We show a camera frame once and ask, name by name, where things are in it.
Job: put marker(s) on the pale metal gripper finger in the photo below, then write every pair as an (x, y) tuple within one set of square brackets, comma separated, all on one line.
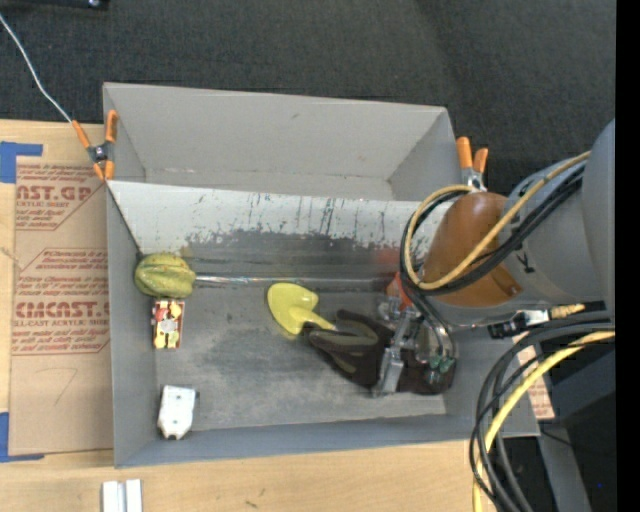
[(383, 376), (396, 372)]

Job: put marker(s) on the yellow toy shovel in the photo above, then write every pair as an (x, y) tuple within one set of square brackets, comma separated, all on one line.
[(290, 306)]

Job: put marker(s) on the grey metal bin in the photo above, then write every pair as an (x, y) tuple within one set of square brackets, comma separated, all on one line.
[(260, 370)]

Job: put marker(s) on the white plastic block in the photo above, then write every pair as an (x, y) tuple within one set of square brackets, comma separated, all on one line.
[(175, 410)]

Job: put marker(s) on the small red and yellow packet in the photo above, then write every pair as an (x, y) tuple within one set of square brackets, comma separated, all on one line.
[(168, 326)]

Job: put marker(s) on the green yellow lumpy toy fruit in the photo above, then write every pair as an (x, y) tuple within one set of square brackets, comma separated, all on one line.
[(164, 276)]

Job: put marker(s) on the brown cardboard board red print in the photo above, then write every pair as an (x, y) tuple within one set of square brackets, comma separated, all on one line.
[(55, 390)]

